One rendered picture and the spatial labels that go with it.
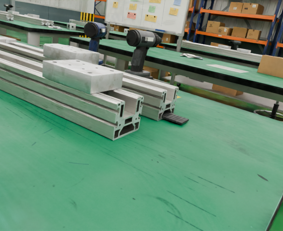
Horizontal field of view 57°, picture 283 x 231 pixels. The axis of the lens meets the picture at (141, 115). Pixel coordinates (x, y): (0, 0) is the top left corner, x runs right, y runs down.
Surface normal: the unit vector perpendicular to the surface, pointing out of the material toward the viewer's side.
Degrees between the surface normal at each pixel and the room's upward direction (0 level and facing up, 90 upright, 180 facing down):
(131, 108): 90
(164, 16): 90
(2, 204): 0
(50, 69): 90
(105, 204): 0
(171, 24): 90
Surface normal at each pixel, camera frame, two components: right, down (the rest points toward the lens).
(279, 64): -0.67, 0.10
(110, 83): 0.82, 0.30
